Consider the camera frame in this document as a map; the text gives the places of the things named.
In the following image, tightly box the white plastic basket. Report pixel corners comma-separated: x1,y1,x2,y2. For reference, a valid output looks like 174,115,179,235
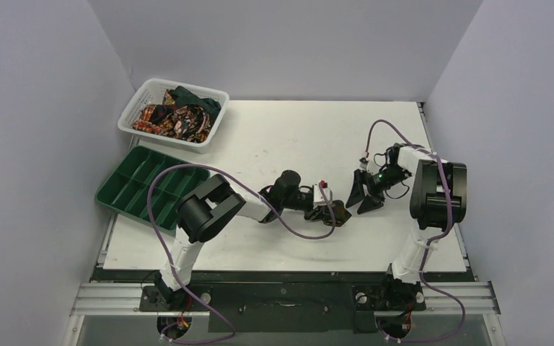
117,78,230,154

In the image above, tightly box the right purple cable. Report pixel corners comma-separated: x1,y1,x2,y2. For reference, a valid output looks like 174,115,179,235
359,119,467,344

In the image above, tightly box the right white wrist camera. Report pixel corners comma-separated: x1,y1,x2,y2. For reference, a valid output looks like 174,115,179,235
359,151,375,174

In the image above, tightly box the green compartment tray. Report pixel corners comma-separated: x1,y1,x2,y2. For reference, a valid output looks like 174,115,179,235
95,146,210,236

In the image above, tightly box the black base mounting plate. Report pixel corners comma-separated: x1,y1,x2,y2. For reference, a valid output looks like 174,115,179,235
74,270,477,332

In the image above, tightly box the purple cable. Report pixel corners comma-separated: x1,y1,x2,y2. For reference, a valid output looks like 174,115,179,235
359,119,467,344
146,163,338,345

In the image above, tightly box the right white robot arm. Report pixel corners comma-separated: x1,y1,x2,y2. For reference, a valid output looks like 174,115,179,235
346,143,467,311

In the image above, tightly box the aluminium frame rail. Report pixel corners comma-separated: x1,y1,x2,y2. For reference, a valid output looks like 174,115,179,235
71,281,503,317

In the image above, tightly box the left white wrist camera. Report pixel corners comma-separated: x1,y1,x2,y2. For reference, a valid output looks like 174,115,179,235
312,180,333,208

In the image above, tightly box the orange green patterned tie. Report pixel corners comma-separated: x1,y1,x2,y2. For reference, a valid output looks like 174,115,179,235
322,200,352,227

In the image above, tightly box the red patterned ties pile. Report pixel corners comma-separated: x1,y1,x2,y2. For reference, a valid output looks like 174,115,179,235
132,103,215,143

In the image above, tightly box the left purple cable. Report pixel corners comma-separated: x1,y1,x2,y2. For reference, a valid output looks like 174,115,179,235
146,163,338,345

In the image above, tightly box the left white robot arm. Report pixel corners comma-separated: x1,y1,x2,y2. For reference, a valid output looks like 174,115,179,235
154,170,351,310

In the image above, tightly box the dark green tie in basket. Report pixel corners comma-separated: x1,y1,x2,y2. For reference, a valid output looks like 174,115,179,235
163,86,221,120

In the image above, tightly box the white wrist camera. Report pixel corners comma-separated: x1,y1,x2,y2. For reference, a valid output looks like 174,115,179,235
312,180,333,208
359,151,375,174

